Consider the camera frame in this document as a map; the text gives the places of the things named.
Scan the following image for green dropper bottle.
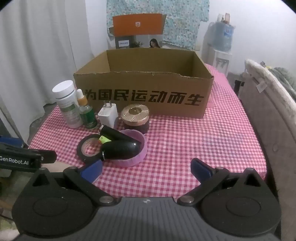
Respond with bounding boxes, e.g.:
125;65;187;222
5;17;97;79
76;89;98;129

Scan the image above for white charger plug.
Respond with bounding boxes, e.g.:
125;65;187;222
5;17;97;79
98;100;118;128

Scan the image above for white curtain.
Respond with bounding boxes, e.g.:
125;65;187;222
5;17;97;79
0;0;93;149

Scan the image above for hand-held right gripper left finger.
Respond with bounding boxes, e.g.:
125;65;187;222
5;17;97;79
23;159;117;207

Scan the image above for black tape roll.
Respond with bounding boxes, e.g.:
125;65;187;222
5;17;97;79
77;134;104;164

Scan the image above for orange printed appliance box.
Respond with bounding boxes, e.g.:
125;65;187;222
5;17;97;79
107;13;167;49

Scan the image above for pink checkered tablecloth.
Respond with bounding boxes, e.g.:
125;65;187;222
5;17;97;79
28;64;267;200

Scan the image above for white lidded supplement bottle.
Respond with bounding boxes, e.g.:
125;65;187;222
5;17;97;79
52;80;83;128

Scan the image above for white fleece chair cover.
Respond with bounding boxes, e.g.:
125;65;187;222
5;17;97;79
245;59;296;131

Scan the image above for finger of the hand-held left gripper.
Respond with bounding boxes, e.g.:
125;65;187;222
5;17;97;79
0;137;28;149
30;149;57;163

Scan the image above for blue floral wall cloth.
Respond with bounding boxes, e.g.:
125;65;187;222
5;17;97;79
106;0;210;50

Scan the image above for green knitted blanket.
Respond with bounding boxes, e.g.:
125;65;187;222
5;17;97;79
269;67;296;94

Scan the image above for dark jar with gold lid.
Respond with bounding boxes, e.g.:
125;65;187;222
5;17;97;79
120;104;150;135

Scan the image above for brown cardboard box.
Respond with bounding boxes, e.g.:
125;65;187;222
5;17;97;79
73;49;214;119

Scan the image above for white water dispenser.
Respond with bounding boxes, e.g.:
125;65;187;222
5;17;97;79
202;43;233;75

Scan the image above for black hand grip exerciser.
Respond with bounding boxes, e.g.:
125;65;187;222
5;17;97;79
99;125;142;161

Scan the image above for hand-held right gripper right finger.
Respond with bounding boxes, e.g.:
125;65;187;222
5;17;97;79
179;158;266;207

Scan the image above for pink plastic ring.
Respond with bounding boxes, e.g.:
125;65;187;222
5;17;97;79
111;130;148;167

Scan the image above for grey upholstered chair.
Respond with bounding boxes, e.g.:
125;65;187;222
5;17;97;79
238;70;296;232

